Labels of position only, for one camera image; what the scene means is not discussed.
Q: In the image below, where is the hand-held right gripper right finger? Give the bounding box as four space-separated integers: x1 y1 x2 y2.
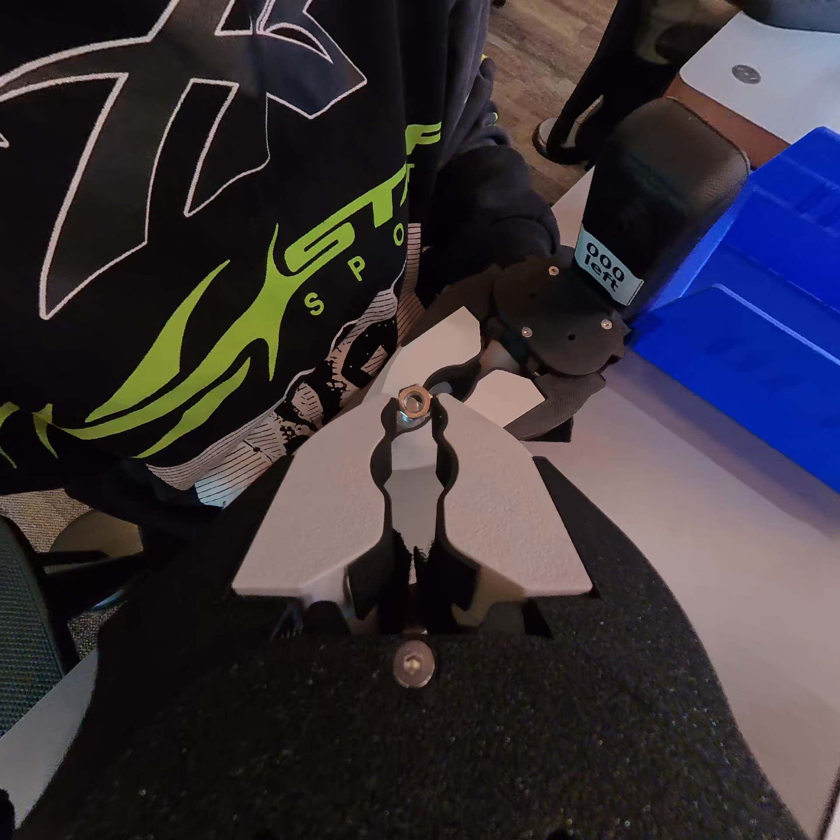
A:
428 398 593 623

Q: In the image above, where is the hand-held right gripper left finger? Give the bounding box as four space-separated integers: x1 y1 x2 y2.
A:
233 398 399 623

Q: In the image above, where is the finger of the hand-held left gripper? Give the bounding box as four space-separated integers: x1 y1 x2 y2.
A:
453 372 559 431
381 329 497 401

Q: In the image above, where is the silver hex nut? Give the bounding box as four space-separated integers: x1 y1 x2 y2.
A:
393 384 435 425

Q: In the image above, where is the large blue plastic bin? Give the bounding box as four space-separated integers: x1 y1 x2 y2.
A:
629 126 840 494

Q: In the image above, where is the person's left forearm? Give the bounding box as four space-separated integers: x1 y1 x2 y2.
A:
418 142 561 299

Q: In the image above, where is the person's black printed shirt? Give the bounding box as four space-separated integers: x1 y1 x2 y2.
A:
0 0 529 515

